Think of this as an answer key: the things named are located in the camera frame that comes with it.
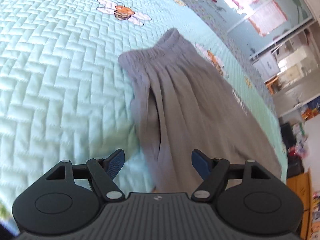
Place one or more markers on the purple dotted bed sheet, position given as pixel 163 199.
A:
pixel 197 5

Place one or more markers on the light blue sliding wardrobe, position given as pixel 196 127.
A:
pixel 240 37

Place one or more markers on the green quilted bee bedspread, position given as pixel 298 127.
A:
pixel 62 80

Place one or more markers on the white door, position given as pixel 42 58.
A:
pixel 295 97

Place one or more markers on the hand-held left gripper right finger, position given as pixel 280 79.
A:
pixel 200 163

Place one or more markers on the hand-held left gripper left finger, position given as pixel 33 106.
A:
pixel 116 162

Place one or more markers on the wooden chair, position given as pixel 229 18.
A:
pixel 272 85

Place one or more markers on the wooden desk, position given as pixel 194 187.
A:
pixel 300 192

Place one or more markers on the grey pants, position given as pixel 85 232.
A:
pixel 187 92

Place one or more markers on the white drawer cabinet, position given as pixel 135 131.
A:
pixel 266 63

